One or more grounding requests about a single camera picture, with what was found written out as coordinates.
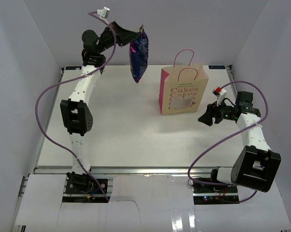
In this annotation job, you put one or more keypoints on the paper bag with pink handles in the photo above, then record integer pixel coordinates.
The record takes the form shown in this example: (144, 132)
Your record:
(181, 88)

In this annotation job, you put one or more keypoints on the blue label right corner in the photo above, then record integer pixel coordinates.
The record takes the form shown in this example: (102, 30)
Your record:
(217, 67)

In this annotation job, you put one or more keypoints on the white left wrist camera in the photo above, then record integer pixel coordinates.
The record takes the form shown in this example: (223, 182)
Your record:
(103, 13)

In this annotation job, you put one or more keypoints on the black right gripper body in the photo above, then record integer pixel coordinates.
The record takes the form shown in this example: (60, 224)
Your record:
(224, 112)

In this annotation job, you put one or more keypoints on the blue label corner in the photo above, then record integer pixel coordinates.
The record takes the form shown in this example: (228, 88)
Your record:
(73, 67)
(217, 67)

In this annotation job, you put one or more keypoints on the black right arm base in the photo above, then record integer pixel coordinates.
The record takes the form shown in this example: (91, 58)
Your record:
(213, 195)

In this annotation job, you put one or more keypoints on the blue label left corner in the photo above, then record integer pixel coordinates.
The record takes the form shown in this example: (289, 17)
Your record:
(73, 67)

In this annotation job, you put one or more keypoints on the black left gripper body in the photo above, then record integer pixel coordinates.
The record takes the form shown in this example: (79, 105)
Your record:
(107, 40)

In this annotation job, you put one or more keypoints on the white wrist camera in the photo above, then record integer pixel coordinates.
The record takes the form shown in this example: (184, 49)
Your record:
(220, 93)
(103, 13)

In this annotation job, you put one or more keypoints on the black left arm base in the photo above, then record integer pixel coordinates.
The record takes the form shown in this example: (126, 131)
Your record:
(90, 193)

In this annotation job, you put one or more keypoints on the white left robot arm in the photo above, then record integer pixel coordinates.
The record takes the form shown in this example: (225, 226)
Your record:
(76, 115)

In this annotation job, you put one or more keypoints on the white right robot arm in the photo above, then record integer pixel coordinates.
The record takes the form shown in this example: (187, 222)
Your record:
(257, 164)

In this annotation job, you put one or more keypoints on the purple snack bag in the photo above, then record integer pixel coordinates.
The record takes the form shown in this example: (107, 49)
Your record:
(138, 55)

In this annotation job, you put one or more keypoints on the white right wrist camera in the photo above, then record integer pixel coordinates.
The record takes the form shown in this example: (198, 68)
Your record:
(220, 93)

